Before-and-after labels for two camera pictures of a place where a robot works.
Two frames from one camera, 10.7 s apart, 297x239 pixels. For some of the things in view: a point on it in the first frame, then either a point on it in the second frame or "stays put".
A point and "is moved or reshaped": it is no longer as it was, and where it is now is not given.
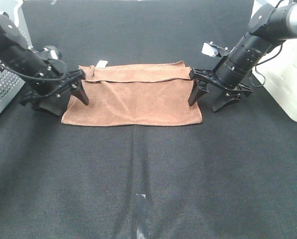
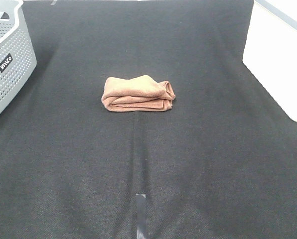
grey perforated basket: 3,84 stays put
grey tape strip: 141,216 stays put
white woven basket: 283,72 stays put
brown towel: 144,94 is moved or reshaped
